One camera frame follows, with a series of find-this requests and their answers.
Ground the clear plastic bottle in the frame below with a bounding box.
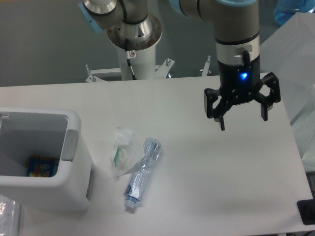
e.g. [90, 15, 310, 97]
[123, 138, 162, 213]

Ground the white pedestal bracket right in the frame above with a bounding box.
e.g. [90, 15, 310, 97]
[155, 58, 175, 79]

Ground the white pedestal bracket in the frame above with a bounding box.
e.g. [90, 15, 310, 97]
[85, 63, 122, 83]
[155, 58, 175, 79]

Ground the metal clamp screw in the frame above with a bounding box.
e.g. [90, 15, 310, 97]
[200, 55, 212, 77]

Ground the yellow blue snack packet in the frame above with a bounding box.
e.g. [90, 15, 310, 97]
[27, 155, 59, 177]

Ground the blue plastic bag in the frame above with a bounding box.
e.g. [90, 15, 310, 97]
[274, 0, 315, 26]

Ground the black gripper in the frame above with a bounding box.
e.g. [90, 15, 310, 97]
[204, 58, 282, 131]

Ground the white trash can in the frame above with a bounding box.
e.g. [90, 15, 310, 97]
[0, 107, 95, 210]

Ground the crinkled clear plastic sheet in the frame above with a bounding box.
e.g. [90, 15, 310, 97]
[0, 195, 21, 236]

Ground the white pedestal bracket left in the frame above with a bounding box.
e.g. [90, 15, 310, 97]
[85, 63, 122, 83]

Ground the black device at edge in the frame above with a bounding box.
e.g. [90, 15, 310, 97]
[297, 199, 315, 225]

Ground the clear plastic wrapper bag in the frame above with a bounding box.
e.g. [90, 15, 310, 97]
[110, 127, 144, 177]

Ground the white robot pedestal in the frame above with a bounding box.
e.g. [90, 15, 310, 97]
[117, 46, 156, 81]

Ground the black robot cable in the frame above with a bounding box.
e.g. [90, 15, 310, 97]
[124, 38, 137, 81]

